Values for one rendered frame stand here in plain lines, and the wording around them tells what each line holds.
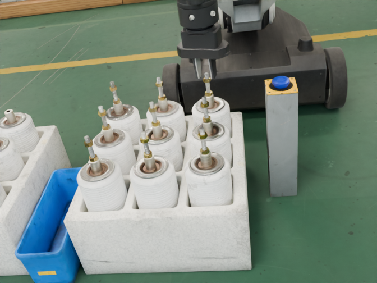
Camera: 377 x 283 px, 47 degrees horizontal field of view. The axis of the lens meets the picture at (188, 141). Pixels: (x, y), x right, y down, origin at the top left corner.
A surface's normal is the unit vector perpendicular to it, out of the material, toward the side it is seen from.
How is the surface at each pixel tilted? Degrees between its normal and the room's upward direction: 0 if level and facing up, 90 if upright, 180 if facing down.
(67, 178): 88
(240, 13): 60
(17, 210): 90
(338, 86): 79
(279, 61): 0
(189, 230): 90
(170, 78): 36
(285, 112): 90
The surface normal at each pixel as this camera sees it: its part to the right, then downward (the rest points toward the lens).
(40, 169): 0.99, -0.07
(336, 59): -0.18, -0.50
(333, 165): -0.14, -0.81
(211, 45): -0.33, 0.59
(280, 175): -0.07, 0.58
